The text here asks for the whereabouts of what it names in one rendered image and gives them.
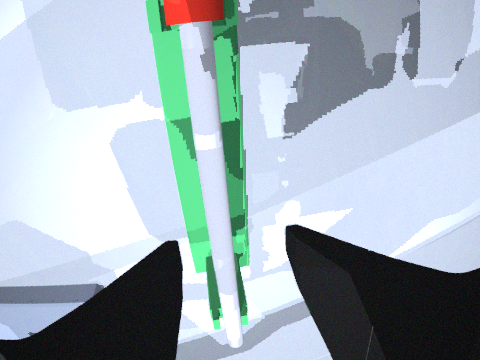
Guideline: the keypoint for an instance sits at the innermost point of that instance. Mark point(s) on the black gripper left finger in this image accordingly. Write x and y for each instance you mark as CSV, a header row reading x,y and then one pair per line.
x,y
137,317

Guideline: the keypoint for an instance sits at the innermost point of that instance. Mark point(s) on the grey tapered pin with red head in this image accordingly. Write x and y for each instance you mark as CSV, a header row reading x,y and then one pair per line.
x,y
195,21

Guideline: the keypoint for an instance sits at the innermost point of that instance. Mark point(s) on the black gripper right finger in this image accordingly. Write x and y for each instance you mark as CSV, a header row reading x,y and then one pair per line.
x,y
369,306

